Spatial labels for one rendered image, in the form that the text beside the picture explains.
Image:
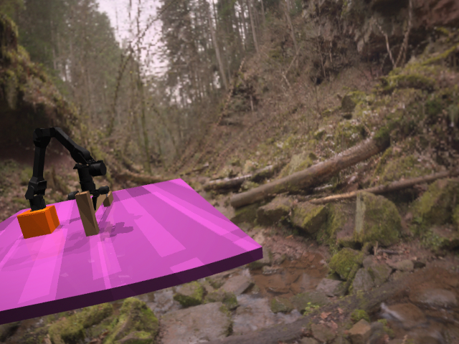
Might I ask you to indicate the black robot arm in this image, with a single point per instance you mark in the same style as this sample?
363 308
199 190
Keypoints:
37 184

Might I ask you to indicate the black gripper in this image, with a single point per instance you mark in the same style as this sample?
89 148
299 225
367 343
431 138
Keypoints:
87 185

